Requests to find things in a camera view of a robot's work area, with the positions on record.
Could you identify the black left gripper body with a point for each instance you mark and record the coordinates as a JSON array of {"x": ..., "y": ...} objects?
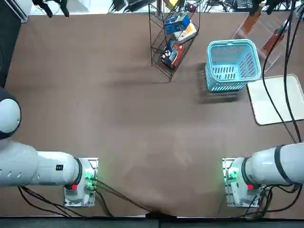
[{"x": 54, "y": 1}]

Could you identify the amber tea bottle white cap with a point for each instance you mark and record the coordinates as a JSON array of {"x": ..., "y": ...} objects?
[
  {"x": 273, "y": 42},
  {"x": 250, "y": 23}
]

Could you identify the blue Oreo cookie box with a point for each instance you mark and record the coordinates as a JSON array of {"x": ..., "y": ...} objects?
[{"x": 175, "y": 23}]

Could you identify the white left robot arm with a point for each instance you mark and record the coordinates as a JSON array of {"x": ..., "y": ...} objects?
[{"x": 47, "y": 171}]

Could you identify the clear acrylic beverage shelf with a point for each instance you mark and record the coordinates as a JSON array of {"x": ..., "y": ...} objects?
[{"x": 261, "y": 31}]

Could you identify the light blue plastic shopping basket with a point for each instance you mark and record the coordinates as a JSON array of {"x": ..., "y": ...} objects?
[{"x": 223, "y": 85}]

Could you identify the black power adapter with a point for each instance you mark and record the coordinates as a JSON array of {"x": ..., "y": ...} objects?
[{"x": 118, "y": 4}]

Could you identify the black finned power supply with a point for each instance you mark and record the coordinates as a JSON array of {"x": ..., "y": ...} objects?
[{"x": 137, "y": 2}]

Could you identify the white cracker stick box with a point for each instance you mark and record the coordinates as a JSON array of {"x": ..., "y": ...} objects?
[{"x": 187, "y": 33}]

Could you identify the yellow nabati wafer box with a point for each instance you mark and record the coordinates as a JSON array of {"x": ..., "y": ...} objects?
[{"x": 172, "y": 3}]

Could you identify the dark chocolate cookie box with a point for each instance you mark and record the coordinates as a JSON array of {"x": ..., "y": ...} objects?
[{"x": 174, "y": 54}]

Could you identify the cream plastic tray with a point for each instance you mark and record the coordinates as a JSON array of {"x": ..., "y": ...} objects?
[{"x": 270, "y": 102}]

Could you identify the aluminium frame rail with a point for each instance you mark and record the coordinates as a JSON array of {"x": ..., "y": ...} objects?
[
  {"x": 22, "y": 12},
  {"x": 300, "y": 10}
]

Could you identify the black switch with red light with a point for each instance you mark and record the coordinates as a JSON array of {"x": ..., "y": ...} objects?
[{"x": 191, "y": 7}]

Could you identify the aluminium frame post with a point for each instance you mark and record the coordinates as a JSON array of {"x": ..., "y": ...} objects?
[{"x": 159, "y": 6}]

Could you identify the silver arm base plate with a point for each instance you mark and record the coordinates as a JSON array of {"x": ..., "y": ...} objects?
[
  {"x": 225, "y": 164},
  {"x": 94, "y": 161}
]

